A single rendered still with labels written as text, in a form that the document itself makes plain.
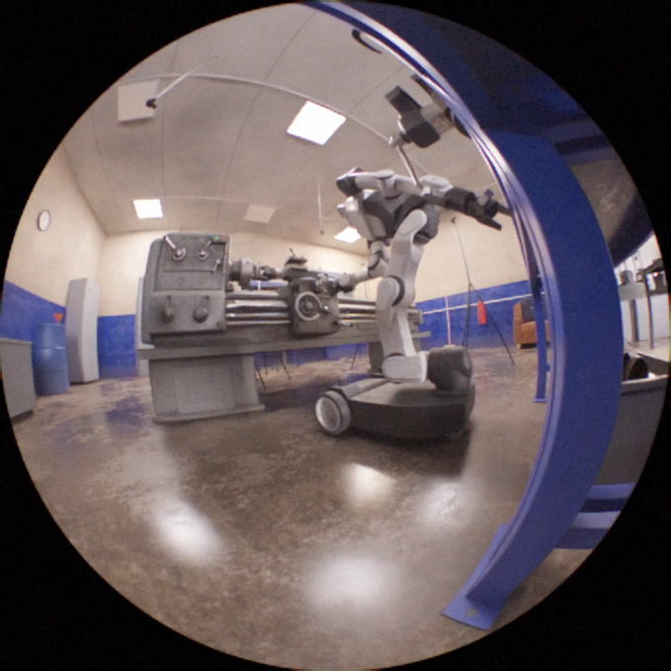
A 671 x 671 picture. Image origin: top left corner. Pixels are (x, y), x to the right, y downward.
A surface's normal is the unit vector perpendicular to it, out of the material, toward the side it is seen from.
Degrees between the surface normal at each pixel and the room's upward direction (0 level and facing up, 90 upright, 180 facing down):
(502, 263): 90
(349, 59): 180
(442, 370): 90
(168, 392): 90
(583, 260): 90
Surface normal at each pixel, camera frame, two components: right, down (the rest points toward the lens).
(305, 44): 0.08, 1.00
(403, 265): -0.71, 0.03
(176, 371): 0.57, -0.08
